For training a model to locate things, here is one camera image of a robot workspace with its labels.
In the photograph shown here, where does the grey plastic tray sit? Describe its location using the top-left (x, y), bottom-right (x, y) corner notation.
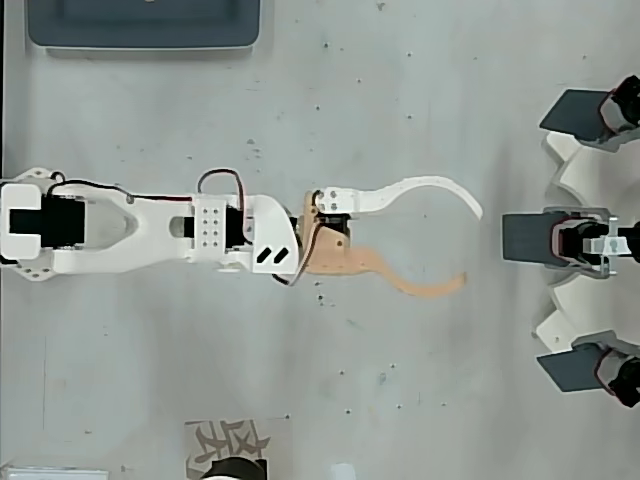
top-left (24, 0), bottom-right (263, 57)

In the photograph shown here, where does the printed paper mat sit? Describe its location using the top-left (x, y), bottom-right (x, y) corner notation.
top-left (184, 417), bottom-right (291, 480)

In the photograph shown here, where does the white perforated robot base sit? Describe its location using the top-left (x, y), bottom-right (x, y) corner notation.
top-left (0, 167), bottom-right (64, 284)

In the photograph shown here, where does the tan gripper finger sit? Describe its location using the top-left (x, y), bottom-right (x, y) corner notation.
top-left (352, 244), bottom-right (469, 302)

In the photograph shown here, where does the long red black cable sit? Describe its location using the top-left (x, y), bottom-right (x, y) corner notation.
top-left (48, 172), bottom-right (195, 205)

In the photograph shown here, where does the servo motor unit metal bracket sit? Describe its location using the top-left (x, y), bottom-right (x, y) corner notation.
top-left (542, 205), bottom-right (640, 279)

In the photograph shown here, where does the tan gripper body with servo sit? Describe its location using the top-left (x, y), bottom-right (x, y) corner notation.
top-left (297, 189), bottom-right (358, 276)

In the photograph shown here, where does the wrist servo cable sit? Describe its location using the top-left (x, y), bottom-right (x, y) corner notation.
top-left (272, 197), bottom-right (324, 288)

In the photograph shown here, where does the red black looped cable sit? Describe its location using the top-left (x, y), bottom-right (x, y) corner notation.
top-left (196, 169), bottom-right (254, 247)

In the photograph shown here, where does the white gear-shaped base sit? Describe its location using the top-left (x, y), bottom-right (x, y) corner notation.
top-left (530, 130), bottom-right (640, 357)

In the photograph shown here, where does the dark grey paddle plate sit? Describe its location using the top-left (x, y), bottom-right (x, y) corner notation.
top-left (535, 346), bottom-right (604, 395)
top-left (538, 88), bottom-right (614, 144)
top-left (501, 212), bottom-right (556, 262)

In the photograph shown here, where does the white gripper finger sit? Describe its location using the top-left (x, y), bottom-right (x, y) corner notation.
top-left (317, 174), bottom-right (485, 221)

